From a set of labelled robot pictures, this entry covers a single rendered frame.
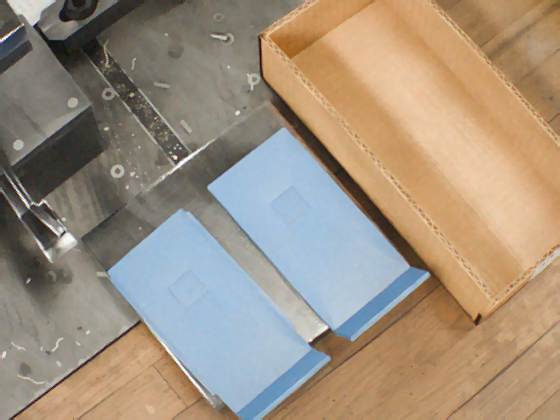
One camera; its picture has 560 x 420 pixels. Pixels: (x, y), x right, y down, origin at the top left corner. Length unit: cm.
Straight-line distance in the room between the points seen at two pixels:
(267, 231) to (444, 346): 15
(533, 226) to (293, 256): 18
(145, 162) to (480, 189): 25
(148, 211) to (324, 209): 12
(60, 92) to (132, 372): 20
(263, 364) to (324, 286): 7
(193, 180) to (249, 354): 13
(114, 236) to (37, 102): 11
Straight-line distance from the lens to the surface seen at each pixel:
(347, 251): 89
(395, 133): 94
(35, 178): 91
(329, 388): 89
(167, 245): 89
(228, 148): 92
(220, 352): 87
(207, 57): 97
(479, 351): 90
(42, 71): 89
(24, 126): 88
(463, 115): 95
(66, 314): 92
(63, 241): 84
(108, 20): 93
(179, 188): 91
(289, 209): 90
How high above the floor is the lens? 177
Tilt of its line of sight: 71 degrees down
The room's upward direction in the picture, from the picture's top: 2 degrees counter-clockwise
